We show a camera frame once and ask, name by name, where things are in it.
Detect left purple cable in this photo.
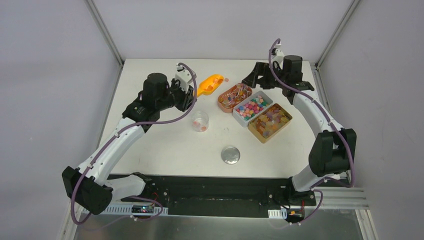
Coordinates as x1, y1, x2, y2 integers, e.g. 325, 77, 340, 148
70, 62, 199, 231

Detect grey star candy tin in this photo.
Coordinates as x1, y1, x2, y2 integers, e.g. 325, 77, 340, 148
232, 91, 274, 128

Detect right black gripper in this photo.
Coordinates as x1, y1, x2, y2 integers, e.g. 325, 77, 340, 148
242, 61, 289, 90

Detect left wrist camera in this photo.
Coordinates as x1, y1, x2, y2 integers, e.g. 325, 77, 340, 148
175, 68, 193, 90

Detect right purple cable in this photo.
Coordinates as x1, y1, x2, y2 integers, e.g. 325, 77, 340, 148
268, 38, 356, 229

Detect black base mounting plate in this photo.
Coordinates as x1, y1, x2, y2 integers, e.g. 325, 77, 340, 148
88, 173, 332, 220

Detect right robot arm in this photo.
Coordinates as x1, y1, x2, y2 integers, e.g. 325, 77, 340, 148
242, 55, 357, 205

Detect purple cable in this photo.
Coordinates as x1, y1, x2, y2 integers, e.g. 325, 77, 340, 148
70, 62, 199, 231
268, 38, 356, 229

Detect pink oval lollipop tin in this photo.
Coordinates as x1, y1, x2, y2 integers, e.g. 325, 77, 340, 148
217, 83, 253, 113

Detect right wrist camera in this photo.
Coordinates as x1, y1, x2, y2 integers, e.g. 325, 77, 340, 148
271, 47, 285, 64

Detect orange plastic scoop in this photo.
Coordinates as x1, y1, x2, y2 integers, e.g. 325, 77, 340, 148
196, 74, 225, 98

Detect clear plastic jar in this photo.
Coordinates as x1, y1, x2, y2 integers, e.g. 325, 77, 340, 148
191, 111, 209, 133

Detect silver round jar lid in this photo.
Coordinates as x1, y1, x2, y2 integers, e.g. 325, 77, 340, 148
220, 146, 241, 165

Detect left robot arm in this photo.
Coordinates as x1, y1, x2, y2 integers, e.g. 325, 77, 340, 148
61, 70, 196, 215

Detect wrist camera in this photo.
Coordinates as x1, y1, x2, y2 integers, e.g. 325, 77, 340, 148
271, 47, 285, 64
175, 68, 193, 90

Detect yellow gummy candy tin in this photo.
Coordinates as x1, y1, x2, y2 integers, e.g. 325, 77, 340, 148
247, 103, 293, 144

